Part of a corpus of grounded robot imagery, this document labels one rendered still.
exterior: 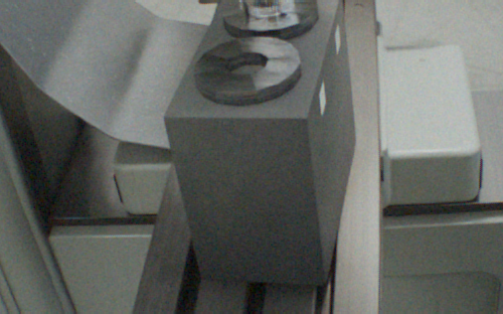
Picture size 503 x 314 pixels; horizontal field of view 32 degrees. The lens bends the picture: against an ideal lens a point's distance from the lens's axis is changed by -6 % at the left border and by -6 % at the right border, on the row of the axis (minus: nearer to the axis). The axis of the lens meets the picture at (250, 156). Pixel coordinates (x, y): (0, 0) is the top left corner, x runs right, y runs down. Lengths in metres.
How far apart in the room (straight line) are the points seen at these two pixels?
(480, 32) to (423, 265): 1.94
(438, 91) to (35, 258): 0.63
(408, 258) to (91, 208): 0.45
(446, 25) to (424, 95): 1.92
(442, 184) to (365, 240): 0.33
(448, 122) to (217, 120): 0.54
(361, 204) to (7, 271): 0.60
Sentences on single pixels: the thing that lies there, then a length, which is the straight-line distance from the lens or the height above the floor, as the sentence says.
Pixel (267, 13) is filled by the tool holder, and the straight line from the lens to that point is 0.82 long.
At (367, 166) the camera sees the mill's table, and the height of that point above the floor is 0.96.
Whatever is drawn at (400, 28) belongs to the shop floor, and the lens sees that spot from 3.16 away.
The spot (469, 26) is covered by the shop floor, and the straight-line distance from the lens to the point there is 3.17.
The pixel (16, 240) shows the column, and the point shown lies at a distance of 1.28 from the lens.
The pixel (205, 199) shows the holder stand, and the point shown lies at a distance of 0.78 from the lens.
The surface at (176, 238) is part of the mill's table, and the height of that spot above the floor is 0.96.
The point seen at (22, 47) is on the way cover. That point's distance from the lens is 1.15.
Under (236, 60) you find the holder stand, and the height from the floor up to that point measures 1.15.
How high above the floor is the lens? 1.55
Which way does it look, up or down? 36 degrees down
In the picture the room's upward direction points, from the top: 9 degrees counter-clockwise
